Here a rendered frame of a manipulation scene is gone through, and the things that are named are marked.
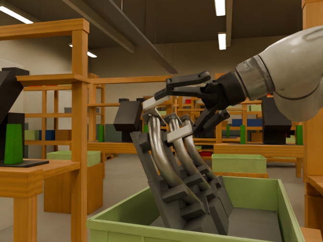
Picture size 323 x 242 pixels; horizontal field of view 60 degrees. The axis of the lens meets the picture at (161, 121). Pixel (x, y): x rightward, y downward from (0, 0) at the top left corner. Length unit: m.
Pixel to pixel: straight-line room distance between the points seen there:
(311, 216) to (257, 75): 1.31
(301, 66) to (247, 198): 0.64
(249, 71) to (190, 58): 11.16
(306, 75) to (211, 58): 11.06
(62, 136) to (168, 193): 5.73
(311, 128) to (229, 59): 10.00
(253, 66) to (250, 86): 0.04
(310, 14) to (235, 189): 1.14
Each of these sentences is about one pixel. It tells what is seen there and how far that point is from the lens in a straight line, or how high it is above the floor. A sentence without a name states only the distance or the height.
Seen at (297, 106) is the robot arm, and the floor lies 1.20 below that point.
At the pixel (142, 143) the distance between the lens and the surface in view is 0.65.
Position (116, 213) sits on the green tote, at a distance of 0.73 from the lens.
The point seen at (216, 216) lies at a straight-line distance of 0.85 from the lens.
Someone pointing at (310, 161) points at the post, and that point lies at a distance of 1.78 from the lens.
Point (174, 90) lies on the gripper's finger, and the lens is 0.62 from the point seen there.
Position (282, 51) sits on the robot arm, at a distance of 0.63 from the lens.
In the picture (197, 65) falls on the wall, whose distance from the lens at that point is 11.67.
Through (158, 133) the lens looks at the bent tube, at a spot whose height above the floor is 1.14.
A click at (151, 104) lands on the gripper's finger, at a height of 1.20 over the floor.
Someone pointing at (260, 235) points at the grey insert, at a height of 0.85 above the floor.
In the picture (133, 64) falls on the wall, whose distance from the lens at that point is 12.29.
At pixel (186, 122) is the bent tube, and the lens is 1.01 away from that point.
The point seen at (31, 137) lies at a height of 0.91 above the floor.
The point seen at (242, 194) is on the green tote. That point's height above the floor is 0.90.
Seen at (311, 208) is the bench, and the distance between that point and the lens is 1.82.
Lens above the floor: 1.16
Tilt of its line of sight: 1 degrees up
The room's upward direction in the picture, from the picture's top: straight up
